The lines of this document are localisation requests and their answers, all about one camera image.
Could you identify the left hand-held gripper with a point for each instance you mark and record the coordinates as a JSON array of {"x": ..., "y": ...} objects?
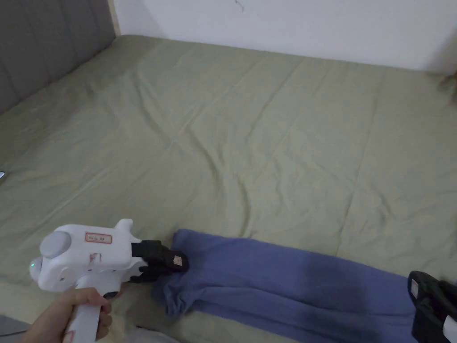
[{"x": 89, "y": 257}]

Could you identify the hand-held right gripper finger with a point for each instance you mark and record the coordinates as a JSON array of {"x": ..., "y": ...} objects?
[
  {"x": 428, "y": 291},
  {"x": 426, "y": 327}
]

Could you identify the blue garment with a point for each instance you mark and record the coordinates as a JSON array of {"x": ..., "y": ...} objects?
[{"x": 285, "y": 286}]

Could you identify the person's left hand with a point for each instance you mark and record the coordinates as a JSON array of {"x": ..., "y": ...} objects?
[{"x": 57, "y": 318}]

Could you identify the bed with pale green sheet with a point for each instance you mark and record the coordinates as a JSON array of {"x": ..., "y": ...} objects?
[{"x": 250, "y": 143}]

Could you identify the grey padded headboard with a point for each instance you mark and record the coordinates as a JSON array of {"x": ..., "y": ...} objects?
[{"x": 43, "y": 43}]

